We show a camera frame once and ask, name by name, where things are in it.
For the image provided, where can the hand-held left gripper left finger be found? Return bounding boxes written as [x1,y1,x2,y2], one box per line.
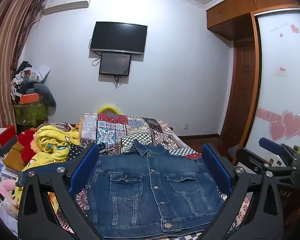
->
[17,144,105,240]

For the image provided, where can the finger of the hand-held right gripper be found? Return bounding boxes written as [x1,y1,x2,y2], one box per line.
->
[236,148,300,180]
[259,137,299,166]

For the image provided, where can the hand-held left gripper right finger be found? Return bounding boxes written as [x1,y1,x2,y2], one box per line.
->
[200,143,284,240]

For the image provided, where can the blue denim jacket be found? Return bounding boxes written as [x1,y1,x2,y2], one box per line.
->
[15,139,227,238]

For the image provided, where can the navy dotted cloth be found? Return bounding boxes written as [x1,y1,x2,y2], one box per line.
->
[66,144,92,162]

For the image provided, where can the pale purple bag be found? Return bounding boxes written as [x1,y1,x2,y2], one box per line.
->
[227,145,237,161]

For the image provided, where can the yellow cartoon blanket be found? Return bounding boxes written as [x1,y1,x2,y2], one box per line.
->
[15,124,83,213]

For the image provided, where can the patchwork bedspread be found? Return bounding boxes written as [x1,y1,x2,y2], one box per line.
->
[47,112,250,240]

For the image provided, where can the brown wooden door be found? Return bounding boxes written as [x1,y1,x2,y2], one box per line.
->
[220,40,257,143]

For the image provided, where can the red plush toy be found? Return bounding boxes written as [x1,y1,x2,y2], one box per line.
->
[17,129,40,163]

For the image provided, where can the yellow round object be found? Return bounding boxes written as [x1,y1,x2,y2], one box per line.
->
[98,103,122,114]

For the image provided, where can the brown cardboard box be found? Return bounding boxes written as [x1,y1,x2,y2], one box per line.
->
[2,142,28,173]

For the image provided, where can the green patterned bag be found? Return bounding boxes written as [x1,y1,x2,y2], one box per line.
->
[14,101,49,127]

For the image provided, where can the pink plush toy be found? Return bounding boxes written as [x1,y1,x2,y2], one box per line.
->
[0,180,18,196]

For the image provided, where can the red and white box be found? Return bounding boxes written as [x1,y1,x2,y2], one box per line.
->
[0,125,17,147]

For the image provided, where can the orange box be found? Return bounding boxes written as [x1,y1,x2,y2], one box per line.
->
[19,93,39,105]

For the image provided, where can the pile of mixed clutter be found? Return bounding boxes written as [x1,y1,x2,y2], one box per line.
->
[10,60,52,98]

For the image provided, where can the striped brown curtain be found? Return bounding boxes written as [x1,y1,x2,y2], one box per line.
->
[0,0,47,153]

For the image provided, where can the wooden overhead cabinets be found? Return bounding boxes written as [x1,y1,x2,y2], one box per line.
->
[205,0,300,40]

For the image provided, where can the white air conditioner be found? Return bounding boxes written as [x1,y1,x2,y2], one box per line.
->
[44,0,94,15]

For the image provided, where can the black monitor cable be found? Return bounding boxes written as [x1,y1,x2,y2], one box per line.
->
[114,75,127,89]

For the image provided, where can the small black wall monitor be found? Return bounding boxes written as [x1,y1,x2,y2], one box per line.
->
[99,52,132,77]

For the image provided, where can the black wall television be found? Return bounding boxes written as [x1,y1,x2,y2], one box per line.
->
[89,21,148,55]

